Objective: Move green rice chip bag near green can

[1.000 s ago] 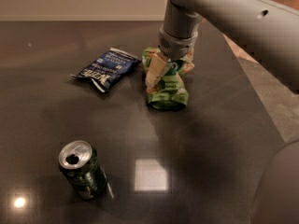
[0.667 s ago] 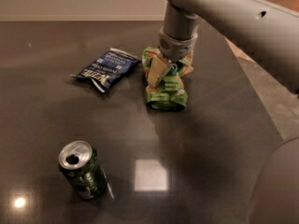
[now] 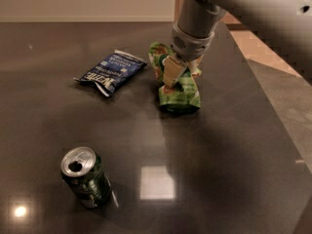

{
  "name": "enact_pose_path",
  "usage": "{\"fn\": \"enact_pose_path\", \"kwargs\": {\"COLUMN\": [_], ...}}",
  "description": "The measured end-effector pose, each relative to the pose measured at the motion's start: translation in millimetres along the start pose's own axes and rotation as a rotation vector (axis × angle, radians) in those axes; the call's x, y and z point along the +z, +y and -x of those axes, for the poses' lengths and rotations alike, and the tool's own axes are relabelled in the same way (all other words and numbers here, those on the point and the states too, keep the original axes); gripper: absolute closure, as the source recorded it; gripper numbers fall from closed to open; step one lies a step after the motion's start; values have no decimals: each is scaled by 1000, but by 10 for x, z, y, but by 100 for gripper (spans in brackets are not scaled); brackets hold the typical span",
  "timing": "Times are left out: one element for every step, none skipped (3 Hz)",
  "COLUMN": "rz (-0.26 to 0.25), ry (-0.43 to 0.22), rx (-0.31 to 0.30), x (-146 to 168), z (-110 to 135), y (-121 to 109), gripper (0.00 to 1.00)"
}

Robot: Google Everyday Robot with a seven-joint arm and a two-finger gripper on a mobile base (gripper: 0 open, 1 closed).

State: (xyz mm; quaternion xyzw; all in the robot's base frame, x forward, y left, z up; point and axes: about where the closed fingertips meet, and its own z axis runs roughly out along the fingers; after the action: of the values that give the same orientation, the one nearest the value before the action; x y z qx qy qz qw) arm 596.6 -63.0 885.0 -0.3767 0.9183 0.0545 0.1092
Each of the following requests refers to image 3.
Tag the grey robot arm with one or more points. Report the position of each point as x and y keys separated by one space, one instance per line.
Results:
x=285 y=26

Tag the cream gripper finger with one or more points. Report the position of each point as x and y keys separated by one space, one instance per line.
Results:
x=174 y=67
x=194 y=66

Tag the green soda can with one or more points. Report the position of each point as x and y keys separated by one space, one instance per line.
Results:
x=82 y=171

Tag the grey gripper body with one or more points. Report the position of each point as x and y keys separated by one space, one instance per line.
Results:
x=191 y=49

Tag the blue chip bag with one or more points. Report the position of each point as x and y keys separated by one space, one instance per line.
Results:
x=113 y=72

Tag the green rice chip bag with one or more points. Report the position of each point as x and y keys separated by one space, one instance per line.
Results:
x=184 y=96

